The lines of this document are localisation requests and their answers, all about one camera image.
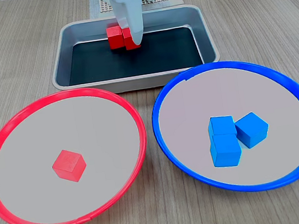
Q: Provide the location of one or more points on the red wooden cube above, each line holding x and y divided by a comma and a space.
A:
69, 166
128, 41
114, 37

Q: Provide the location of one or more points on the blue wooden cube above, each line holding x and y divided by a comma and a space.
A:
226, 151
252, 131
221, 125

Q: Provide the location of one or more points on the black tray liner mat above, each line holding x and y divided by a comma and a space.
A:
90, 64

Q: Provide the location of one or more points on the silver metal tray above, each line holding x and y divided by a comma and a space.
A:
60, 63

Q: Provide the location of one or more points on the blue rimmed white dish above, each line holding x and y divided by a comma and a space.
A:
233, 92

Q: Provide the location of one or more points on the red rimmed white dish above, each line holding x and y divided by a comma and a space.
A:
56, 125

